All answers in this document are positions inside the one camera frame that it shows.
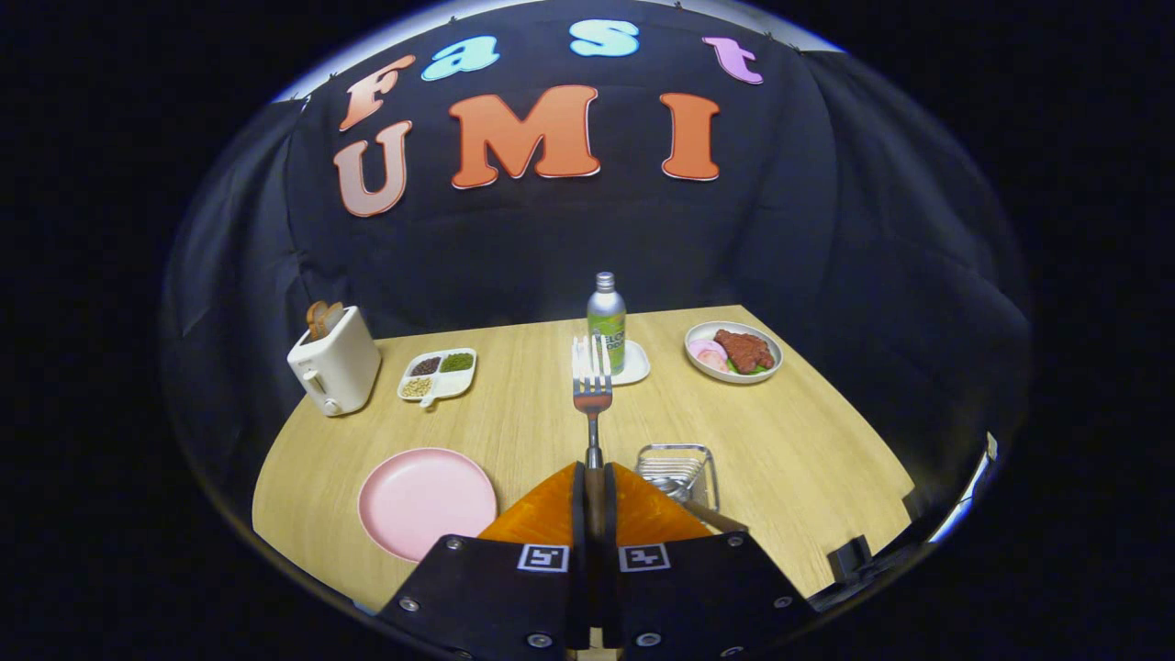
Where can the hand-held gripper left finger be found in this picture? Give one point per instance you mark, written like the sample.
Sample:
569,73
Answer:
578,514

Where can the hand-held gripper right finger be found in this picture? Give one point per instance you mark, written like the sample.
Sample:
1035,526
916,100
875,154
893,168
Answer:
610,514

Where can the white square coaster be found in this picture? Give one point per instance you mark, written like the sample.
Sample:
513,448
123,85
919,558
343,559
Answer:
636,367

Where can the pink round plate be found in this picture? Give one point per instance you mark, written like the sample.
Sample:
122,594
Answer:
422,500

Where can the white compartment dish with beans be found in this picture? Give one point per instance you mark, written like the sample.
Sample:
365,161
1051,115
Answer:
450,381

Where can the pink ham slices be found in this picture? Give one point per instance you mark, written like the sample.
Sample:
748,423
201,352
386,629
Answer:
707,352

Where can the green vegetable pieces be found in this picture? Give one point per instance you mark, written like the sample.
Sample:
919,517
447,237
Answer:
734,369

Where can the silver green soda bottle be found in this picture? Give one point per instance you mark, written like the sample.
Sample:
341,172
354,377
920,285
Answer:
606,308

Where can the white oval food plate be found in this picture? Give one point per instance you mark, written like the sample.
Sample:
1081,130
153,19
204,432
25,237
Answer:
707,328

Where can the red meat piece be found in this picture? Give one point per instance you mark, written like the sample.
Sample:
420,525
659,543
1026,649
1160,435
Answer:
744,349

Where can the black backdrop cloth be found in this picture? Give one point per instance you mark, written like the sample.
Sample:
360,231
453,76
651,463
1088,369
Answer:
551,248

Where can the cream white toaster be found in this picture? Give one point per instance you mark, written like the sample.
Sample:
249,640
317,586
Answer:
340,367

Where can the brown toast slices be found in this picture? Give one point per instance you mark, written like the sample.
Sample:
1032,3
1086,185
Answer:
321,319

